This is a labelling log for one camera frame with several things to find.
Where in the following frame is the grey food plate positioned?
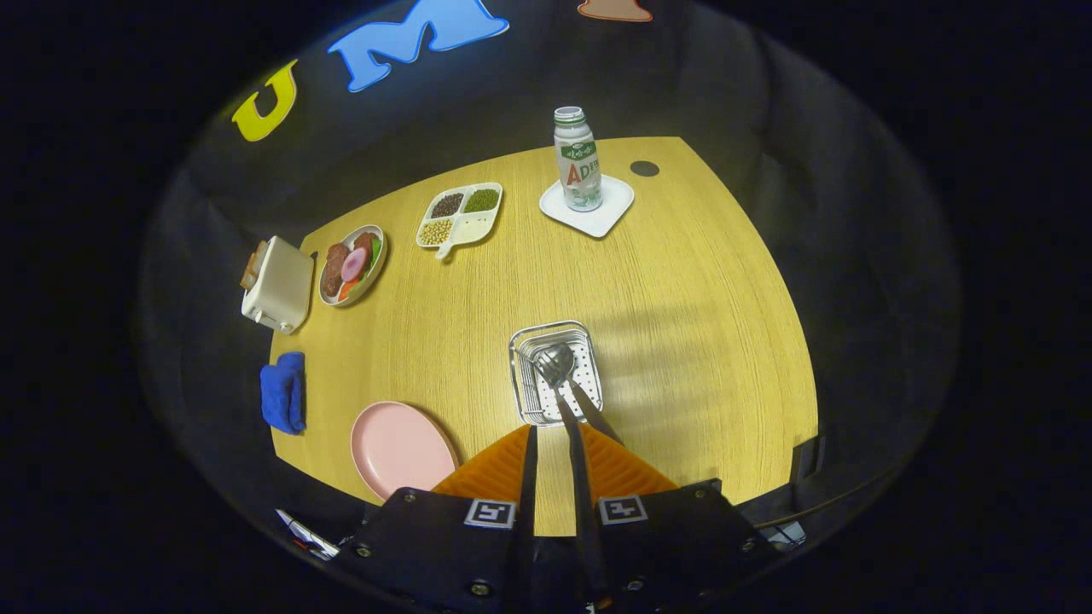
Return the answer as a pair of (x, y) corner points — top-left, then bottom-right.
(317, 224), (388, 308)

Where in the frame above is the pink plate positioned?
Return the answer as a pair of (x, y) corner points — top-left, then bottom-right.
(350, 401), (462, 502)

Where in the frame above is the white toaster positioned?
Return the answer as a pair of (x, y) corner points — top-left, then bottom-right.
(241, 235), (315, 335)

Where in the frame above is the white patterned object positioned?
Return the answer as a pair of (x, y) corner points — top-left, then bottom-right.
(275, 509), (340, 561)

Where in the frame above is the white square coaster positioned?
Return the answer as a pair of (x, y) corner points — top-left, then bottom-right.
(538, 175), (636, 239)

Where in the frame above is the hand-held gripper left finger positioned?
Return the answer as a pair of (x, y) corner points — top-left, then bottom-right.
(334, 424), (540, 614)

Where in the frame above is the blue towel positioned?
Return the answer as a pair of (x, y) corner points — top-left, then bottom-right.
(259, 351), (307, 436)

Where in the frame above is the white divided dish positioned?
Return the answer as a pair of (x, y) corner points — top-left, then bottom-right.
(415, 182), (504, 260)

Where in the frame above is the metal wire basket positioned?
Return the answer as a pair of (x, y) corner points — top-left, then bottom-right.
(508, 320), (605, 427)

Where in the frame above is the black backdrop cloth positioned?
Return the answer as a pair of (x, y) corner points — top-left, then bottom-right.
(136, 0), (965, 555)

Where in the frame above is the silver fork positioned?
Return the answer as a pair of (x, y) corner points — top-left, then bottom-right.
(550, 379), (590, 453)

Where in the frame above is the white drink bottle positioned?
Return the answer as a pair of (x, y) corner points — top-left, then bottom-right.
(553, 106), (603, 212)

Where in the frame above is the black chair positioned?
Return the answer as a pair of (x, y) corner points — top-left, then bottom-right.
(789, 433), (830, 489)

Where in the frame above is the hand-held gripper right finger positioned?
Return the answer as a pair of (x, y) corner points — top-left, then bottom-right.
(570, 422), (781, 613)

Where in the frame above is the large brown meat slice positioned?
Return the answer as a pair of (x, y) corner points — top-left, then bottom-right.
(322, 243), (351, 298)

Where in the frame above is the spoon with brown handle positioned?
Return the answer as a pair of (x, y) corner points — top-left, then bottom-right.
(533, 341), (624, 446)

